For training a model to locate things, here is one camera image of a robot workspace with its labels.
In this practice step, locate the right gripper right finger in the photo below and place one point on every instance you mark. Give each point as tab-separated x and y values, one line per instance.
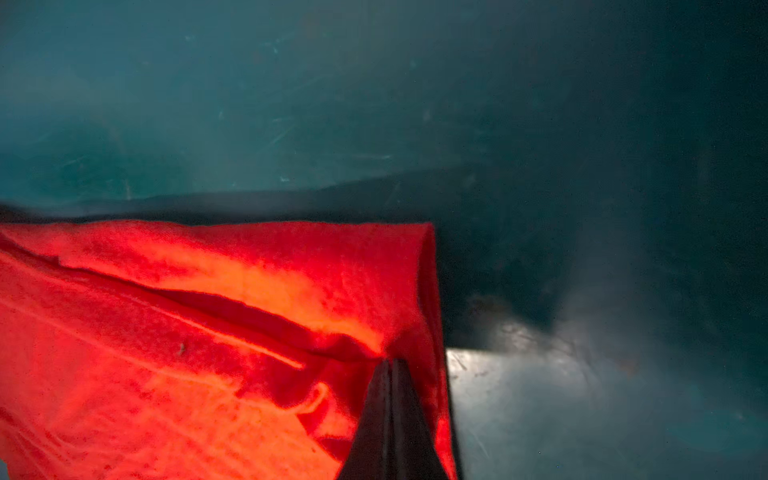
413	452

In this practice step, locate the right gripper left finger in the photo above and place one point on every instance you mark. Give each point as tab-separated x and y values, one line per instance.
369	455

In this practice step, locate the red t-shirt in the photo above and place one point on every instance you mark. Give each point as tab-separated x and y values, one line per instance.
154	350

